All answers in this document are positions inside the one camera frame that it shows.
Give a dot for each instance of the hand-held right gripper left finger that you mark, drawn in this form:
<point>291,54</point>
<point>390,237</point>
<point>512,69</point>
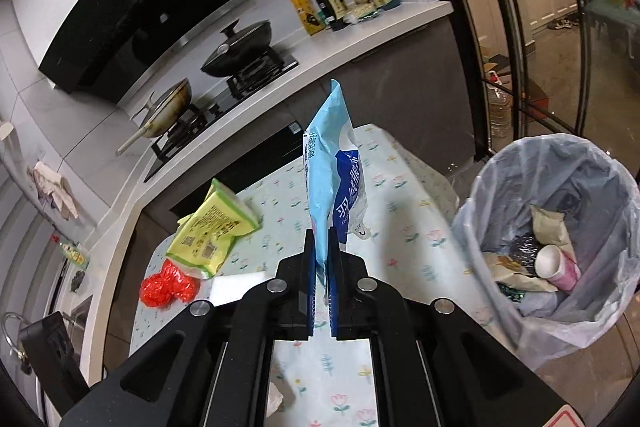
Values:
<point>311,287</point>

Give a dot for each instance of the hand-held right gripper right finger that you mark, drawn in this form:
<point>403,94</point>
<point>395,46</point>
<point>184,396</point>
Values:
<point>334,287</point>

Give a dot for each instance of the light blue packet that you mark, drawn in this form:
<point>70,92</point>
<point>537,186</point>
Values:
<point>330,167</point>

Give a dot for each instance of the pink paper cup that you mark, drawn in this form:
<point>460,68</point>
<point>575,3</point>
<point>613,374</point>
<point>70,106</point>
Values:
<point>555,264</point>

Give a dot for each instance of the bin with plastic liner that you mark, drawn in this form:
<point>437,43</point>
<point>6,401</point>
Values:
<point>600,187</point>

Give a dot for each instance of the chrome faucet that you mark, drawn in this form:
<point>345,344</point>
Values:
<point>10,332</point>

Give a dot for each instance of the steel kitchen sink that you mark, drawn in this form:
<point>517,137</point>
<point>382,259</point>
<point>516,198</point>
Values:
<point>82,312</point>

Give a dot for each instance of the white foam block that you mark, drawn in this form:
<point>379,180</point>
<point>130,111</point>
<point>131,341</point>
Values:
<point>240,289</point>

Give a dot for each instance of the dark scouring pad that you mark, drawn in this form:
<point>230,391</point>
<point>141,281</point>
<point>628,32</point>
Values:
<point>76,281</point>

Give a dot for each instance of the floral tablecloth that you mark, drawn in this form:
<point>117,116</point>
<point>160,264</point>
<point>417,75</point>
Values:
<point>410,232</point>

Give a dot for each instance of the green dish soap bottle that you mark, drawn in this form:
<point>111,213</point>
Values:
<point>75,254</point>

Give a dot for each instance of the yellow-green snack packet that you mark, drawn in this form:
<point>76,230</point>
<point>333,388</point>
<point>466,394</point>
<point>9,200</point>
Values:
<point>215,232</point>

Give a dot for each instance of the crumpled white tissue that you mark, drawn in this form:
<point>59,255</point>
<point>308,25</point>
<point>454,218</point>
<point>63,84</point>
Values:
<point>276,402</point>

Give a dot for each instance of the red plastic bag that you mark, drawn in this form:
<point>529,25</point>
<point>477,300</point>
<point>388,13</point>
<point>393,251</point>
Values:
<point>167,287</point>

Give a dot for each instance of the hanging dish cloth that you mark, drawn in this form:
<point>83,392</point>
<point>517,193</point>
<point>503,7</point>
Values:
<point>52,187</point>

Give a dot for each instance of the black gas stove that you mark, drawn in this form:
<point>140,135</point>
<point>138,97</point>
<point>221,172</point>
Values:
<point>250,74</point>

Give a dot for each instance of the grey kitchen cabinet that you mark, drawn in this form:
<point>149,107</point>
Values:
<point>400,72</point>

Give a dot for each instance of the golden frying pan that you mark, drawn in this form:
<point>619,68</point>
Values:
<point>162,109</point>

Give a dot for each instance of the large water bottle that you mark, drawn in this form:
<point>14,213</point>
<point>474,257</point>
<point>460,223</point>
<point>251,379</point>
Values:
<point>500,112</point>

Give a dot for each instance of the black wok with lid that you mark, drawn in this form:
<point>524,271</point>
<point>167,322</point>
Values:
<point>237,49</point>

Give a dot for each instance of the yellow seasoning packet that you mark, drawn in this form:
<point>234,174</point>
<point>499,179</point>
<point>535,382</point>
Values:
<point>306,13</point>

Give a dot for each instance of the clear wrapped food pack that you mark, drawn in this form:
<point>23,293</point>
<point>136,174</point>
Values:
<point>364,12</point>

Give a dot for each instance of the small beige-label bottle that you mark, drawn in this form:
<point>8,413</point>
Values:
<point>336,9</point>

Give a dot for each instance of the black range hood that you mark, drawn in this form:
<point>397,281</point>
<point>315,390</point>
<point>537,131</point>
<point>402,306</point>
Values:
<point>140,7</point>

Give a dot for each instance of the glass sliding door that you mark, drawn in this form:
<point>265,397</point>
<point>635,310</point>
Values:
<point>550,7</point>

